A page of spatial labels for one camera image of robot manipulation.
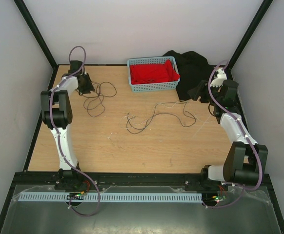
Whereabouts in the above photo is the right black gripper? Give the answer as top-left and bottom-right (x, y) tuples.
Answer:
(187, 80), (222, 106)

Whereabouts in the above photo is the thin white wire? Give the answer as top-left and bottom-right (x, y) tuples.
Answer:
(120, 101), (217, 130)

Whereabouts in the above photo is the single black wire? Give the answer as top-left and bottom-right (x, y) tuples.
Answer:
(126, 101), (197, 135)

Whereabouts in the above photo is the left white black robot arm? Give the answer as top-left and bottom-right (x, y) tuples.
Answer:
(41, 60), (94, 189)

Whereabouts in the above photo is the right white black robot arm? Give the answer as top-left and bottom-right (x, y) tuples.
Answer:
(188, 80), (268, 190)

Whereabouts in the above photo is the light blue plastic basket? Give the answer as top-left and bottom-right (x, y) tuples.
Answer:
(127, 56), (180, 92)

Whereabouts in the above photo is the black cloth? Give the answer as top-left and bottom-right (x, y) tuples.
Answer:
(163, 50), (215, 101)

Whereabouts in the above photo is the red cloth in basket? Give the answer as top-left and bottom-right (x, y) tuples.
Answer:
(130, 60), (180, 85)

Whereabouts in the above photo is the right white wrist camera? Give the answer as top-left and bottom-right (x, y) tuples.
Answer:
(210, 68), (227, 88)

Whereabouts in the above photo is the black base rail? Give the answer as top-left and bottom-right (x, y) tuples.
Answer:
(12, 172), (271, 192)

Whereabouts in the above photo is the light blue slotted cable duct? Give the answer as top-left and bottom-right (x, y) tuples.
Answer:
(18, 192), (202, 203)

